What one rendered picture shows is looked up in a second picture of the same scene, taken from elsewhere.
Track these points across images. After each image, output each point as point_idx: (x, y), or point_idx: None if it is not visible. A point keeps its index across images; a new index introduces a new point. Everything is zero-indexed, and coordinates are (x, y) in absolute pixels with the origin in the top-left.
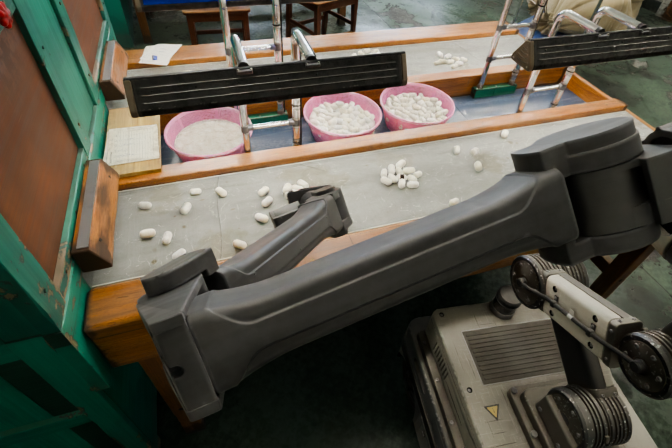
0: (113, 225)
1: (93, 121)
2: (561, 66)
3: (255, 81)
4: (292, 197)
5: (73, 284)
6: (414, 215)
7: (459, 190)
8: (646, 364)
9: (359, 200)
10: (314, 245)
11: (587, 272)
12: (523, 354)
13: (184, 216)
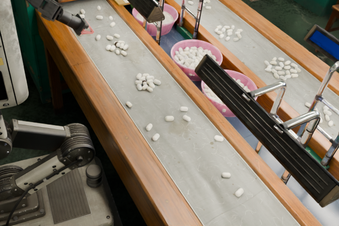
0: None
1: None
2: (211, 89)
3: None
4: (76, 15)
5: None
6: (114, 89)
7: (143, 109)
8: None
9: (121, 68)
10: None
11: (70, 149)
12: (61, 188)
13: (96, 19)
